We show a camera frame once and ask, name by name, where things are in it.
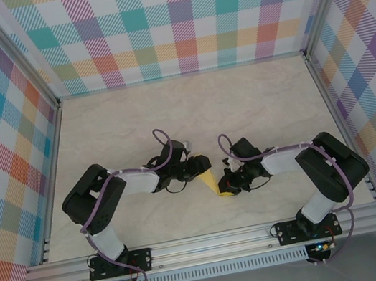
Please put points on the yellow cloth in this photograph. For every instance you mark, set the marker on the yellow cloth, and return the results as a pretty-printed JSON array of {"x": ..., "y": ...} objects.
[{"x": 209, "y": 180}]

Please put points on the aluminium side frame rail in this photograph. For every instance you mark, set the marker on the aluminium side frame rail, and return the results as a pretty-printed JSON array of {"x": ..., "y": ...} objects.
[
  {"x": 337, "y": 121},
  {"x": 52, "y": 164}
]

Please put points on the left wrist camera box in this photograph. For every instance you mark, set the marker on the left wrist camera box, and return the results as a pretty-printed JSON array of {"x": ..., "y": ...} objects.
[{"x": 188, "y": 146}]

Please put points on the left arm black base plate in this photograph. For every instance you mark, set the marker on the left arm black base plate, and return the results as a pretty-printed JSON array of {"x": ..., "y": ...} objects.
[{"x": 143, "y": 255}]

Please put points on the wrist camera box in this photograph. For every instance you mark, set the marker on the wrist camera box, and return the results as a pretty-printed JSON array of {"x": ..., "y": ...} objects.
[
  {"x": 234, "y": 165},
  {"x": 188, "y": 146}
]

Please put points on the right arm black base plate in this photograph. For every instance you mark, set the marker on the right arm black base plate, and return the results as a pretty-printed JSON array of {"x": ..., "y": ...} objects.
[{"x": 289, "y": 237}]

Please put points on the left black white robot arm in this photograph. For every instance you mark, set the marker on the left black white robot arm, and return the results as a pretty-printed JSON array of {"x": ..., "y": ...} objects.
[{"x": 93, "y": 204}]

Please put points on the aluminium mounting rail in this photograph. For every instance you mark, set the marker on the aluminium mounting rail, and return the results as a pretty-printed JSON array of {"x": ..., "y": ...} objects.
[{"x": 210, "y": 247}]

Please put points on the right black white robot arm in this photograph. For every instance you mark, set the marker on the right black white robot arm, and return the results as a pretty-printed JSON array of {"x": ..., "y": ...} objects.
[{"x": 327, "y": 167}]

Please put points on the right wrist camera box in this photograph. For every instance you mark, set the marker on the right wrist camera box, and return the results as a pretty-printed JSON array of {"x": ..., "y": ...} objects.
[{"x": 234, "y": 165}]

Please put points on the aluminium frame bar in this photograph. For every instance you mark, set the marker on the aluminium frame bar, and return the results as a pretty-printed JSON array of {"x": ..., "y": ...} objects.
[{"x": 180, "y": 75}]

